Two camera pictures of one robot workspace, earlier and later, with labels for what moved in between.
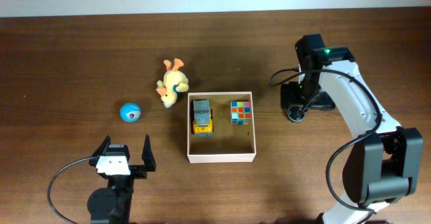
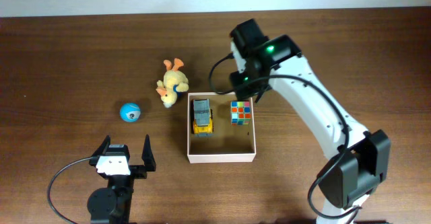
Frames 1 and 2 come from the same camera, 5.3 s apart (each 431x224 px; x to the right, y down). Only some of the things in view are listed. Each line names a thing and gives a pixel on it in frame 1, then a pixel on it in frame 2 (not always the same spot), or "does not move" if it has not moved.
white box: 220,127 does not move
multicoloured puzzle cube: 240,113 does not move
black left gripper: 139,171 does not move
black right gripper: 288,95 to 240,90
